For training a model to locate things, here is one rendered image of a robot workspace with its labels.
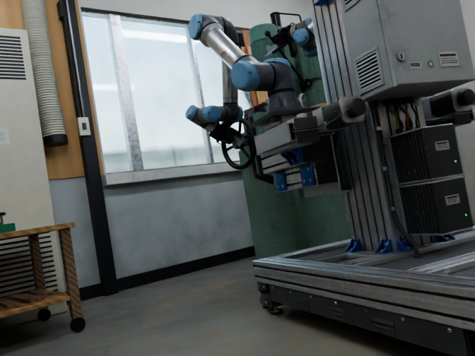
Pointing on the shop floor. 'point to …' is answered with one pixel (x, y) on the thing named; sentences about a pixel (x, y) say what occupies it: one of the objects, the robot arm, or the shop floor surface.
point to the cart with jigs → (27, 300)
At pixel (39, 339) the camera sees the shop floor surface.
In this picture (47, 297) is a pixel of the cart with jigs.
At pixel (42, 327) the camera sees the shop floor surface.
